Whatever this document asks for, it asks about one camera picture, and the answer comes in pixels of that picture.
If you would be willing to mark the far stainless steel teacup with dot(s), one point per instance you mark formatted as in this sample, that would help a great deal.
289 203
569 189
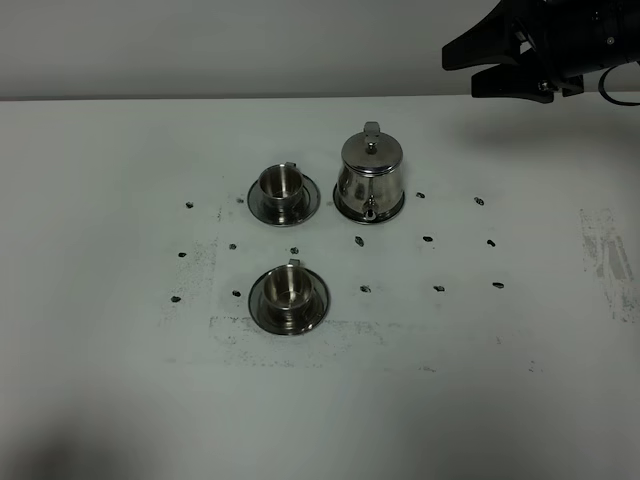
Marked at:
281 186

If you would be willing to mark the far stainless steel saucer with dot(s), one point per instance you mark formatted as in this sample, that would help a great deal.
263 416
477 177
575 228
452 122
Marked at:
303 210

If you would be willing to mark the stainless steel saucer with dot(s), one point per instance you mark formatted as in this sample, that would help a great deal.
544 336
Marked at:
303 210
289 323

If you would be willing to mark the near stainless steel saucer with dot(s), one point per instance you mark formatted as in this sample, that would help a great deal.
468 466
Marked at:
289 323

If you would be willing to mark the stainless steel teapot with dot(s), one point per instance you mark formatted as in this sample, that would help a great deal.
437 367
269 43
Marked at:
370 186

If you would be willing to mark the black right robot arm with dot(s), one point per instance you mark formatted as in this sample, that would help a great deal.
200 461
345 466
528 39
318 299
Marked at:
599 36

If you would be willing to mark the stainless steel teacup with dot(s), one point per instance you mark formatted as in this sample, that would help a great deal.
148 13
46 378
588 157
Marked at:
288 287
281 186

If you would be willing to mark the near stainless steel teacup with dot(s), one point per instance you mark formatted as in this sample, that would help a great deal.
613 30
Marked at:
288 287

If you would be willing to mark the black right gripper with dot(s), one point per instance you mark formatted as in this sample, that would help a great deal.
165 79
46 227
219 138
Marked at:
534 75

